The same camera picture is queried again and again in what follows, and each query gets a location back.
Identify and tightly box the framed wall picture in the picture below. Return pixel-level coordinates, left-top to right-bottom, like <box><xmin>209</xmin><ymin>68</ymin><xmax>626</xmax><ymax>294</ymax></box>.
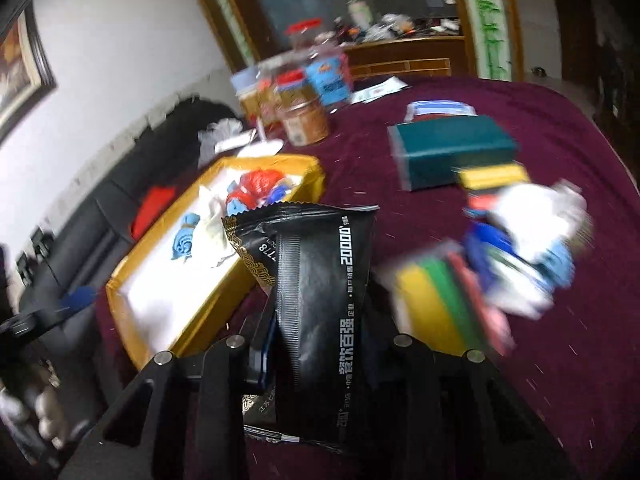
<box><xmin>0</xmin><ymin>1</ymin><xmax>56</xmax><ymax>142</ymax></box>

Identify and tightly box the red lid plastic jar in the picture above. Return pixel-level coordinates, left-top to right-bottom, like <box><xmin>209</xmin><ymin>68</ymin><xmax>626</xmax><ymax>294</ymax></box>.
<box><xmin>284</xmin><ymin>18</ymin><xmax>323</xmax><ymax>67</ymax></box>

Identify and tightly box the yellow gift box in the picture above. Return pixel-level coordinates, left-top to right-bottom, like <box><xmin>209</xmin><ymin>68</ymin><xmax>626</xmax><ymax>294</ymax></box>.
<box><xmin>106</xmin><ymin>155</ymin><xmax>324</xmax><ymax>368</ymax></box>

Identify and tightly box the bamboo painted glass panel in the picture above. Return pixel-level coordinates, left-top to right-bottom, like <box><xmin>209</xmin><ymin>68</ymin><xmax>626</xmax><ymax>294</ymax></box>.
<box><xmin>464</xmin><ymin>0</ymin><xmax>512</xmax><ymax>81</ymax></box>

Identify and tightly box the white cloth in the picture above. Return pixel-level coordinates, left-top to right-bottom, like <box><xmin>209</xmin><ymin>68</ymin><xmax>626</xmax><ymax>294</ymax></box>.
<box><xmin>488</xmin><ymin>180</ymin><xmax>594</xmax><ymax>263</ymax></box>

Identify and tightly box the blue white packet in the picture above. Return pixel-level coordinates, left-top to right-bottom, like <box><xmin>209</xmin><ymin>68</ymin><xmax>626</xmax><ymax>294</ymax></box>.
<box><xmin>405</xmin><ymin>100</ymin><xmax>476</xmax><ymax>122</ymax></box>

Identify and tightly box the black sofa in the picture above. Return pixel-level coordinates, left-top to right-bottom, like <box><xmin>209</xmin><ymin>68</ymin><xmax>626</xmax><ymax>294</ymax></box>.
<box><xmin>18</xmin><ymin>96</ymin><xmax>235</xmax><ymax>420</ymax></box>

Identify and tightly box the light blue towel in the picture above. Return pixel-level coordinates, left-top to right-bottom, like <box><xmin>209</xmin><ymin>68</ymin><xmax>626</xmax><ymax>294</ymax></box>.
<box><xmin>535</xmin><ymin>240</ymin><xmax>575</xmax><ymax>292</ymax></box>

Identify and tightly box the teal rectangular box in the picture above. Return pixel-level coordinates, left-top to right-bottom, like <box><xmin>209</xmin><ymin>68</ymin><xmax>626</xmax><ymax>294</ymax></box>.
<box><xmin>387</xmin><ymin>116</ymin><xmax>518</xmax><ymax>192</ymax></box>

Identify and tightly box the maroon velvet tablecloth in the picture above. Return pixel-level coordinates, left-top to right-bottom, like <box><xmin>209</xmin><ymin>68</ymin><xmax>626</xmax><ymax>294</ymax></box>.
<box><xmin>200</xmin><ymin>78</ymin><xmax>639</xmax><ymax>479</ymax></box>

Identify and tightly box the blue label plastic jar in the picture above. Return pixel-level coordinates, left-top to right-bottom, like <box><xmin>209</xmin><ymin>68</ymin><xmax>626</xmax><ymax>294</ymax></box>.
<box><xmin>304</xmin><ymin>49</ymin><xmax>352</xmax><ymax>107</ymax></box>

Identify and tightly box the multicolour cloth pack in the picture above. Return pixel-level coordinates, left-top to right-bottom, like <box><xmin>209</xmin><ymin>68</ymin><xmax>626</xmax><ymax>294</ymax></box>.
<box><xmin>375</xmin><ymin>240</ymin><xmax>514</xmax><ymax>356</ymax></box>

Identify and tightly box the black snack packet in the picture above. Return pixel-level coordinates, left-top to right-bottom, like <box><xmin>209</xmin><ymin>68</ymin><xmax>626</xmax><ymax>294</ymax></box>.
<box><xmin>222</xmin><ymin>202</ymin><xmax>378</xmax><ymax>445</ymax></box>

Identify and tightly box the orange label plastic jar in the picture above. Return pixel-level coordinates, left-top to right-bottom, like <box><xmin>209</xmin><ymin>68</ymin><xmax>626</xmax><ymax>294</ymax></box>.
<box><xmin>276</xmin><ymin>68</ymin><xmax>330</xmax><ymax>146</ymax></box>

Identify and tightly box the wooden sideboard cabinet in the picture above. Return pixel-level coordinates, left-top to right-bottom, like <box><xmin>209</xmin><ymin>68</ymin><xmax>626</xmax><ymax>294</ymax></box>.
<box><xmin>198</xmin><ymin>0</ymin><xmax>524</xmax><ymax>81</ymax></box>

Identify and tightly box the white cup with straw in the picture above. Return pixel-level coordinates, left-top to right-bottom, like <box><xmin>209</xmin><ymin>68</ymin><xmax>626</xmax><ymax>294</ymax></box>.
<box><xmin>347</xmin><ymin>0</ymin><xmax>373</xmax><ymax>32</ymax></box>

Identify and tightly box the white paper sheet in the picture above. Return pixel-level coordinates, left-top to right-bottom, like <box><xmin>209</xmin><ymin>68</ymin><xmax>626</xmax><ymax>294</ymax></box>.
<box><xmin>350</xmin><ymin>76</ymin><xmax>408</xmax><ymax>104</ymax></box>

